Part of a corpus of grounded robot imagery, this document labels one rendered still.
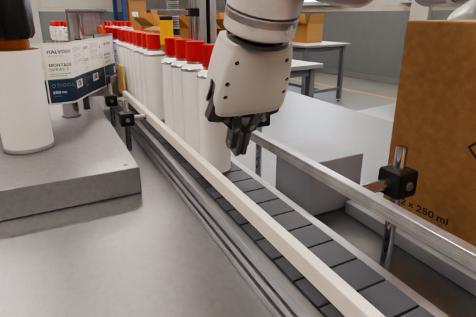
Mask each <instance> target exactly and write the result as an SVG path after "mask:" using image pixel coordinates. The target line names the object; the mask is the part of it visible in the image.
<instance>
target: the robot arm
mask: <svg viewBox="0 0 476 317"><path fill-rule="evenodd" d="M304 1H305V0H227V2H226V7H225V17H224V22H223V24H224V27H225V28H226V29H227V30H222V31H220V32H219V35H218V37H217V39H216V42H215V46H214V48H213V51H212V55H211V58H210V63H209V67H208V72H207V76H206V81H205V89H204V98H205V100H206V101H209V103H208V106H207V108H206V111H205V117H206V118H207V120H208V121H209V122H223V123H224V124H225V125H226V126H227V127H228V128H227V136H226V141H225V142H226V145H227V147H228V149H230V150H231V151H232V153H233V154H234V156H239V155H240V154H241V155H245V154H246V152H247V147H248V145H249V141H250V137H251V132H253V131H254V130H256V128H257V126H258V124H259V123H260V121H262V119H264V118H265V116H269V115H272V114H275V113H277V112H278V111H279V108H280V107H281V106H282V104H283V101H284V100H285V95H286V93H287V89H288V83H289V79H290V71H291V66H292V58H293V41H292V39H294V37H295V33H296V30H297V27H298V22H299V19H300V14H301V10H302V5H303V3H304ZM314 1H319V2H322V3H326V4H331V5H334V6H340V7H344V8H361V7H364V6H367V5H368V4H370V3H371V2H372V1H373V0H314ZM459 1H466V0H415V2H417V3H418V4H419V5H421V6H426V7H435V6H442V5H446V4H452V3H455V2H459ZM458 19H476V0H470V1H469V2H467V3H465V4H463V5H462V6H461V7H459V8H457V9H456V10H455V11H454V12H452V14H451V15H449V17H448V19H447V20H458Z"/></svg>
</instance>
